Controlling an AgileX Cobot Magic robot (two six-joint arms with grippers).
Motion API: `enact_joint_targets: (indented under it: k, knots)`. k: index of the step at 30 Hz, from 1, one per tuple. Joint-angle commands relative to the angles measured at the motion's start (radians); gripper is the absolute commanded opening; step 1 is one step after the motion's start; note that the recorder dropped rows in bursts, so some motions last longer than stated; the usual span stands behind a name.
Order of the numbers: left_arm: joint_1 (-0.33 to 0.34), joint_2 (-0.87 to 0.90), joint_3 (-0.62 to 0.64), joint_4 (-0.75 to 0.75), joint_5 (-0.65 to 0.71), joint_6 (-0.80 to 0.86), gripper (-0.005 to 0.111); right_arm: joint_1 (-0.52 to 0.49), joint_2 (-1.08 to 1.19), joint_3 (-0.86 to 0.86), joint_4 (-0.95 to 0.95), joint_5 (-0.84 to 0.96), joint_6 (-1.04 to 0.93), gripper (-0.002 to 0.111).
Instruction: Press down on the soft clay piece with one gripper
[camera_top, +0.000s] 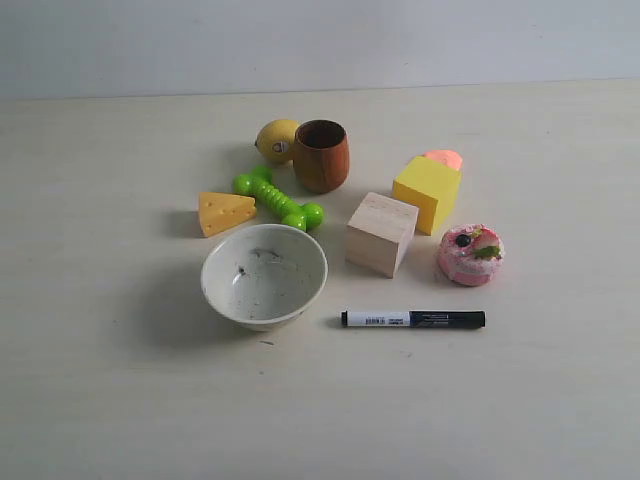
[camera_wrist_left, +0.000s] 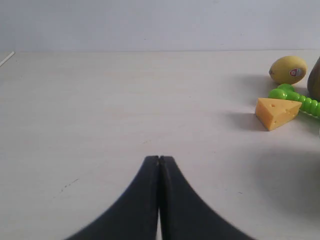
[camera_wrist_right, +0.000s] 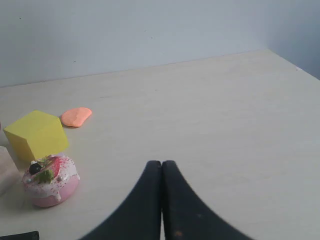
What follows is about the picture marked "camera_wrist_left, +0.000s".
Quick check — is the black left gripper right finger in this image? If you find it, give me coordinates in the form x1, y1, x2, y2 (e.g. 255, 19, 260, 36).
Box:
159, 156, 253, 240

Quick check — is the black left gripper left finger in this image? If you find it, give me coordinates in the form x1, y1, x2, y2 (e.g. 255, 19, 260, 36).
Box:
68, 156, 160, 240

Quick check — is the yellow toy cheese wedge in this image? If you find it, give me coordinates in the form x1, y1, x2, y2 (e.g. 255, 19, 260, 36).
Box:
255, 98, 302, 131

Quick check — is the green bone-shaped toy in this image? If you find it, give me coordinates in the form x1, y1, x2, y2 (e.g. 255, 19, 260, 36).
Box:
268, 83, 320, 118

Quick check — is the yellow lemon with sticker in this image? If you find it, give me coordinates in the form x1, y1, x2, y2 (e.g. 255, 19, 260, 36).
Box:
269, 55, 308, 85

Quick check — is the brown wooden cup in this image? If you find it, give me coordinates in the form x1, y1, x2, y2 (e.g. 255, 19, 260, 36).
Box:
307, 57, 320, 101

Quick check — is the white cable at table edge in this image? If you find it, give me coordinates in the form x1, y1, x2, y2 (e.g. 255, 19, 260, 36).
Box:
0, 51, 16, 67

